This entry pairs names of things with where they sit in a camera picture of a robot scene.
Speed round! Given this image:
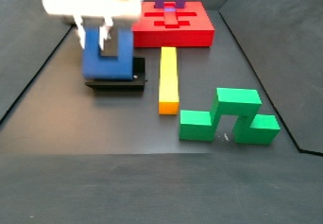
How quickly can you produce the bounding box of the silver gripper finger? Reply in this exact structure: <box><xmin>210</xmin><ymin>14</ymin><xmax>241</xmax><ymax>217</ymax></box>
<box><xmin>99</xmin><ymin>17</ymin><xmax>114</xmax><ymax>49</ymax></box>
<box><xmin>74</xmin><ymin>15</ymin><xmax>86</xmax><ymax>49</ymax></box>

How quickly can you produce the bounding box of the blue U-shaped block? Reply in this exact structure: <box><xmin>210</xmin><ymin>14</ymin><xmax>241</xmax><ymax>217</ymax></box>
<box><xmin>82</xmin><ymin>27</ymin><xmax>134</xmax><ymax>80</ymax></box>

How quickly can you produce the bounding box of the red fixture base block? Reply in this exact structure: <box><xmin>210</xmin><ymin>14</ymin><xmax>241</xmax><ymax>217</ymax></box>
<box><xmin>132</xmin><ymin>1</ymin><xmax>215</xmax><ymax>48</ymax></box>

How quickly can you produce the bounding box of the yellow long bar block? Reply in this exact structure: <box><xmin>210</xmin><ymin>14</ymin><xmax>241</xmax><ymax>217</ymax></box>
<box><xmin>159</xmin><ymin>47</ymin><xmax>179</xmax><ymax>114</ymax></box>

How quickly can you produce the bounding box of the green stepped block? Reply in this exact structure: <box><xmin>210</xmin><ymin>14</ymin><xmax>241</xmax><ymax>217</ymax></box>
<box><xmin>179</xmin><ymin>88</ymin><xmax>281</xmax><ymax>146</ymax></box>

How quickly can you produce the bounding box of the black angled fixture bracket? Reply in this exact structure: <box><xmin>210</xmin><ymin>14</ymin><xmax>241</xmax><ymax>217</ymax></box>
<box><xmin>84</xmin><ymin>35</ymin><xmax>150</xmax><ymax>91</ymax></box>

